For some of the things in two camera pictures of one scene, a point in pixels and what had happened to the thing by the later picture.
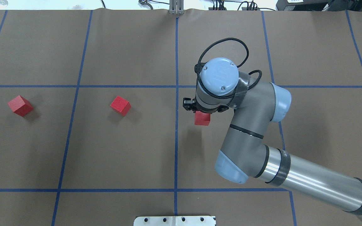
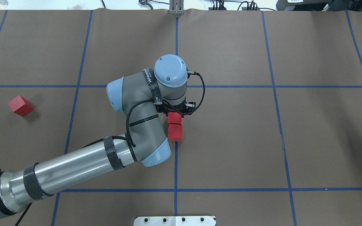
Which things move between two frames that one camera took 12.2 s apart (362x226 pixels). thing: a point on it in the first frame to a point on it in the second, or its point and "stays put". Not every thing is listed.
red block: x=202 y=119 to x=175 y=132
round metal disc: x=1 y=4 stays put
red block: x=20 y=106 stays put
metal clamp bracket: x=176 y=7 stays put
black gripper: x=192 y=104 to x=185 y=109
